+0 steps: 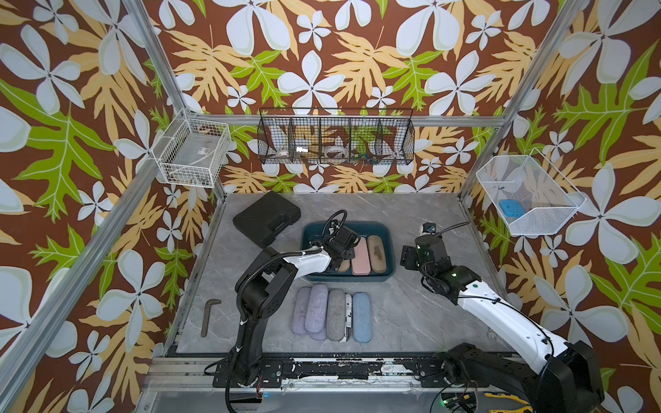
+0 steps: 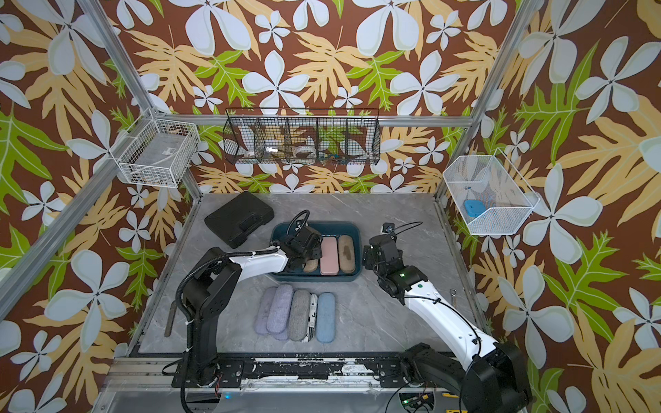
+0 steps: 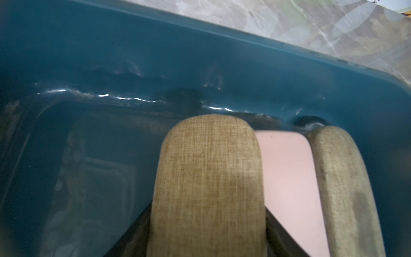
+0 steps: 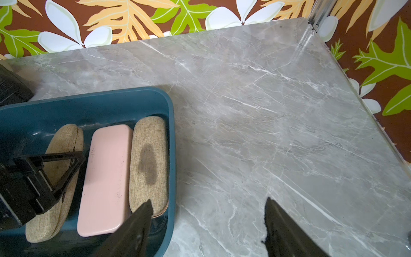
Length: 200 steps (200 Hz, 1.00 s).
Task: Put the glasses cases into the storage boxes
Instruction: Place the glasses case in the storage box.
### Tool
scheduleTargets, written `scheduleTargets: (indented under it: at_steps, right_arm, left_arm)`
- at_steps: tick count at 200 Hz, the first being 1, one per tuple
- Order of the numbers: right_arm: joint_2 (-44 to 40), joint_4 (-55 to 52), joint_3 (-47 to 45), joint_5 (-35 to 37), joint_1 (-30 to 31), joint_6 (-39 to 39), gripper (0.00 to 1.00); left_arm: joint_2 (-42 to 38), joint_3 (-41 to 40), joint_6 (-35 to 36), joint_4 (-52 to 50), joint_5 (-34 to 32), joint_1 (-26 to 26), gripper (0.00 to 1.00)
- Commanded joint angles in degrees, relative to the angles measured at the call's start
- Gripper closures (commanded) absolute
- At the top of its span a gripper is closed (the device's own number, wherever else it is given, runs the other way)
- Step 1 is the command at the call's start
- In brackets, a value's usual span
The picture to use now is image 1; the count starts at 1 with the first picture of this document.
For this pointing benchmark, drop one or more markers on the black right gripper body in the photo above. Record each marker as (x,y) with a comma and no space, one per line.
(424,271)

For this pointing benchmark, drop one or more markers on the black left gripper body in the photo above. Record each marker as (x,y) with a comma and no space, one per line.
(350,254)

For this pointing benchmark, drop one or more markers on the tan fabric glasses case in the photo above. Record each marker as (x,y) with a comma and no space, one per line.
(344,267)

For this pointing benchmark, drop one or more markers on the pink hard glasses case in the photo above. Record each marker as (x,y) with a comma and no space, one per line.
(360,263)

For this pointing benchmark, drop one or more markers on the stained tan glasses case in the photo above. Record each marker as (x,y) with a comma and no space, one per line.
(377,254)

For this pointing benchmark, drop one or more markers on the lilac fabric glasses case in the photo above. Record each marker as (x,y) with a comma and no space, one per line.
(316,309)

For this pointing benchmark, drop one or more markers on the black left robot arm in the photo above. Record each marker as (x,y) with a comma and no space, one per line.
(261,290)

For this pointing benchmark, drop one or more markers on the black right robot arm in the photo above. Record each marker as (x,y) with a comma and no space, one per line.
(554,375)

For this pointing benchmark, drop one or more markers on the white striped glasses case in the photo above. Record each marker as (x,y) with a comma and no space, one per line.
(348,321)

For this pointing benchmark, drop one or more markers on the grey fabric glasses case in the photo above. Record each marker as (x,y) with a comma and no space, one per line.
(336,316)

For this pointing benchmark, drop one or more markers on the light blue glasses case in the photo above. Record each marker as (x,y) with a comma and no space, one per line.
(362,318)

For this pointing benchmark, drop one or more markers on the black plastic tool case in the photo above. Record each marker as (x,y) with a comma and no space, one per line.
(266,218)

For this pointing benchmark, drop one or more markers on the blue item in basket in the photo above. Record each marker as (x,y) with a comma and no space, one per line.
(512,209)

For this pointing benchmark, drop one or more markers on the white mesh basket right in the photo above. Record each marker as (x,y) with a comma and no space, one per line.
(549,197)

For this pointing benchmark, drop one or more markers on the brown hex key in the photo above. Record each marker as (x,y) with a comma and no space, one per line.
(209,305)

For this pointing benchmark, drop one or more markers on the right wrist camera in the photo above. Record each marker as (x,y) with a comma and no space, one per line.
(429,228)

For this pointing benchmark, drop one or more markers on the black wire basket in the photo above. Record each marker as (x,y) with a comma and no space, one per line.
(375,136)

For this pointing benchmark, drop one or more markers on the white wire basket left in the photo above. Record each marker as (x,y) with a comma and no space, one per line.
(192,151)

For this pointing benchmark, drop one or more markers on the yellow handled pliers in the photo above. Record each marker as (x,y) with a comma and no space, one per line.
(500,402)

